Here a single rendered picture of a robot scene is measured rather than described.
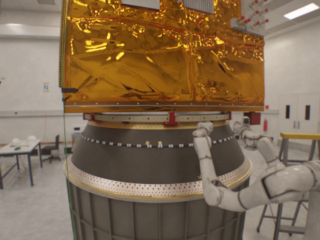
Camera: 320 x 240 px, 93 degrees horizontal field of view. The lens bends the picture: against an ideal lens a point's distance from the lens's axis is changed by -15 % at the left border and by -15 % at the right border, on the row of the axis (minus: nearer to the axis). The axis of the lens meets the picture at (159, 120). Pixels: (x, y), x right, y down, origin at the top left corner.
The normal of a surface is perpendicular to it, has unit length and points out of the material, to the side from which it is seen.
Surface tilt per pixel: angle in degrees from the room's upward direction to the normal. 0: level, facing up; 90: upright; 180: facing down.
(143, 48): 88
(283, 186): 75
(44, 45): 90
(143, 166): 62
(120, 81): 92
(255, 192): 79
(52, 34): 90
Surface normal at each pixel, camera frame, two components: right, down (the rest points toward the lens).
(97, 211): -0.43, 0.07
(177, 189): 0.10, -0.68
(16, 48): 0.36, 0.07
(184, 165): 0.19, -0.40
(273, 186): -0.92, -0.17
